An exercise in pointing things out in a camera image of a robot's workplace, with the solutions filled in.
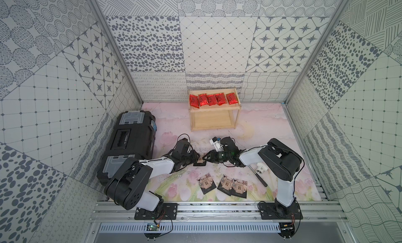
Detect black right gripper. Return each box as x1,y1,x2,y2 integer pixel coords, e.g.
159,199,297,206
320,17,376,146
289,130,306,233
202,149,232,163

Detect black tea bag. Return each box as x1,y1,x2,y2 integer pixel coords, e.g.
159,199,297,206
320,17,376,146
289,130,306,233
231,179,248,198
217,175,233,196
193,159,207,167
197,174,217,194

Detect red tea bag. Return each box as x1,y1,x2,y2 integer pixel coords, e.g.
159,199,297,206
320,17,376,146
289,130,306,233
198,93,209,107
215,93,227,106
226,92,239,105
207,94,218,106
189,94,200,109

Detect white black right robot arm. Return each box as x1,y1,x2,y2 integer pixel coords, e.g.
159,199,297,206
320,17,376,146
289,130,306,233
203,137,304,216

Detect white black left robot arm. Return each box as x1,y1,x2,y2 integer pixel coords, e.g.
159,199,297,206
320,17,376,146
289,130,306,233
104,138,200,214

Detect light wooden two-tier shelf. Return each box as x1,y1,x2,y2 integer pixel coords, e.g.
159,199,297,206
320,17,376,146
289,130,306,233
188,88,242,132

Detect black plastic toolbox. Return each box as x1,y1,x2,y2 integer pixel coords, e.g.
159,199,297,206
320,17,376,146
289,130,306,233
97,110,157,186

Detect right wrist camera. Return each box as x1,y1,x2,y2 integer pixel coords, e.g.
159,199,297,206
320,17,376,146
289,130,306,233
209,137,224,152

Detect black handled claw hammer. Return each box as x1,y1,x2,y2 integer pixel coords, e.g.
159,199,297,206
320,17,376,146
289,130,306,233
249,166,268,187

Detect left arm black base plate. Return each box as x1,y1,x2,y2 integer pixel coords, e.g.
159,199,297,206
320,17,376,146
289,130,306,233
135,203,178,220

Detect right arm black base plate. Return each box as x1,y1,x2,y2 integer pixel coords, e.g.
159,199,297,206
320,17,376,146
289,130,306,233
257,201,303,220

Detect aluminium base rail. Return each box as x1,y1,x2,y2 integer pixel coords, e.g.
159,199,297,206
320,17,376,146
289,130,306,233
89,201,347,223

